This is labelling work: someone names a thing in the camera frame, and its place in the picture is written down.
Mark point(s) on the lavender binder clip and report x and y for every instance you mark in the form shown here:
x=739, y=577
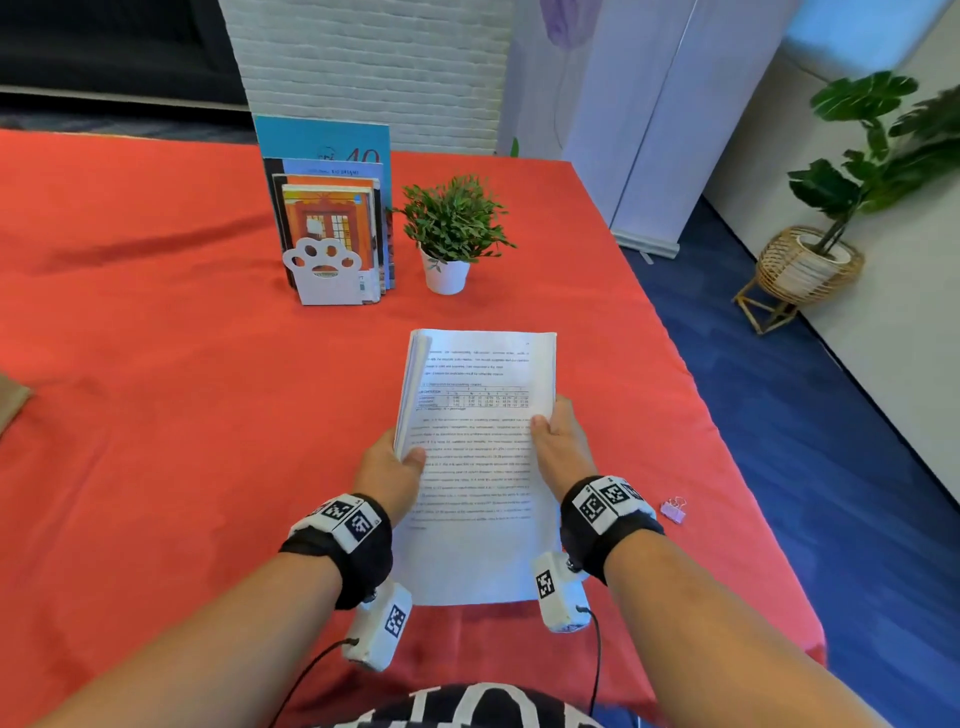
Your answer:
x=673, y=511

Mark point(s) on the person's right hand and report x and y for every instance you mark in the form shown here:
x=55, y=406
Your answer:
x=566, y=450

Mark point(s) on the plain white roll-up banner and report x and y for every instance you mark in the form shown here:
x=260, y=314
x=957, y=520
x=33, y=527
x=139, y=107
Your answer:
x=675, y=135

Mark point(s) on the black and white shirt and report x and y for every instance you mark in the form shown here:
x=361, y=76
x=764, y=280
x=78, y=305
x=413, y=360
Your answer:
x=465, y=709

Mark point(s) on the person's left hand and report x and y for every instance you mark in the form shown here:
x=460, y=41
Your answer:
x=386, y=476

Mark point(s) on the black right wristband with markers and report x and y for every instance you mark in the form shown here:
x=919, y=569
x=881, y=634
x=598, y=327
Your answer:
x=600, y=525

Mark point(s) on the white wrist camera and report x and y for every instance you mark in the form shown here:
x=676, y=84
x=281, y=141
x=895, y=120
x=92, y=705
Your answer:
x=379, y=626
x=559, y=592

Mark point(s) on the white paw-shaped bookend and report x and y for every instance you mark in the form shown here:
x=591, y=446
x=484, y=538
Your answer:
x=326, y=281

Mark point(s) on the white brick pattern panel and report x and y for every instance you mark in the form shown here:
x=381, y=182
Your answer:
x=375, y=67

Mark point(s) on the red tablecloth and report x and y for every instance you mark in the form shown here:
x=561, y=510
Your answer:
x=150, y=337

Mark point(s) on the many printed white papers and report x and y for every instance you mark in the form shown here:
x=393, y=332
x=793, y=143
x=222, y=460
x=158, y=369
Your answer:
x=480, y=465

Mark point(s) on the brown cardboard sheet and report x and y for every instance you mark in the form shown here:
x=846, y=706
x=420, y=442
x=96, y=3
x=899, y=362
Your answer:
x=9, y=401

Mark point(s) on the orange house picture book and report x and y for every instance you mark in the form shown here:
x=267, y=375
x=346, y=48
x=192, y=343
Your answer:
x=322, y=214

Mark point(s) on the black furniture piece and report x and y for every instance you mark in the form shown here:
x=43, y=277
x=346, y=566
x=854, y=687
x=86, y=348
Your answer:
x=112, y=45

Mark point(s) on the plain orange book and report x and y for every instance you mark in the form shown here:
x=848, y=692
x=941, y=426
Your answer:
x=322, y=180

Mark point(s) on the person's right forearm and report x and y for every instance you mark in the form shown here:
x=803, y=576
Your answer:
x=720, y=645

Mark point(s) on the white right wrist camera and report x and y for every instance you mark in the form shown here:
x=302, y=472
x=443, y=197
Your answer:
x=559, y=592

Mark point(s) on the large leafy plant white pot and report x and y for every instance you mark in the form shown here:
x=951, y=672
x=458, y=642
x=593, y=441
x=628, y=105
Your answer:
x=862, y=180

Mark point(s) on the small green plant white pot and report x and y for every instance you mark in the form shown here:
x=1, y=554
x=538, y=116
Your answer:
x=454, y=221

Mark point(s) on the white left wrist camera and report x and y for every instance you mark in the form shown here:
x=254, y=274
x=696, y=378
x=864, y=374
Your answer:
x=379, y=626

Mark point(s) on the black wristband with markers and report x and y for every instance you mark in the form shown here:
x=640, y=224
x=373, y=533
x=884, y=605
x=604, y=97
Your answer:
x=352, y=547
x=600, y=525

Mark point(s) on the person's left forearm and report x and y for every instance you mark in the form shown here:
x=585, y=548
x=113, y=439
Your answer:
x=202, y=652

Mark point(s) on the black left wristband with markers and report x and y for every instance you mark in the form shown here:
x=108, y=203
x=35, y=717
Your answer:
x=352, y=547

